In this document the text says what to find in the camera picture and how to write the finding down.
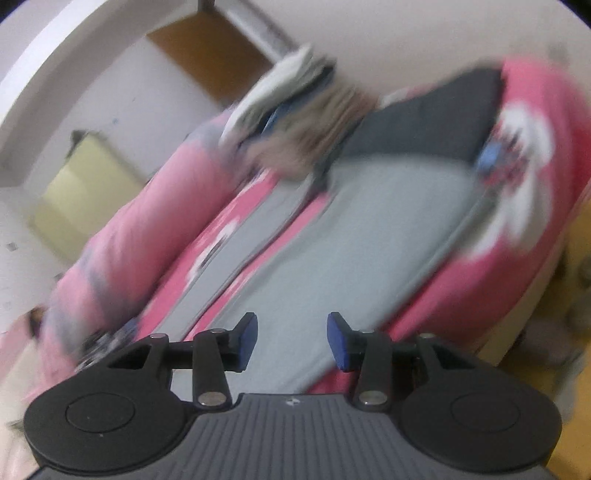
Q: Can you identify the grey sweater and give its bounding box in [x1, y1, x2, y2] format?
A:
[158, 154, 494, 394]

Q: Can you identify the stack of folded clothes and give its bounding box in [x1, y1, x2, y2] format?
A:
[219, 45, 378, 179]

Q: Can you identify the black white patterned garment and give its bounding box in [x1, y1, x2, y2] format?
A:
[76, 318, 138, 372]

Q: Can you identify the pink grey duvet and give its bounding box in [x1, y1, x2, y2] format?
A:
[25, 111, 245, 401]

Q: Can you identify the pink floral bed blanket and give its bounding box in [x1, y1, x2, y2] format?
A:
[133, 57, 578, 398]

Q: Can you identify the yellow cabinet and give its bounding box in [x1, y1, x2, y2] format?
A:
[29, 130, 145, 263]

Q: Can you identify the black folded garment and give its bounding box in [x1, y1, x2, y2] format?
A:
[317, 66, 505, 171]

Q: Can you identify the brown wooden door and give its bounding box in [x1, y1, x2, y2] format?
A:
[147, 11, 273, 107]

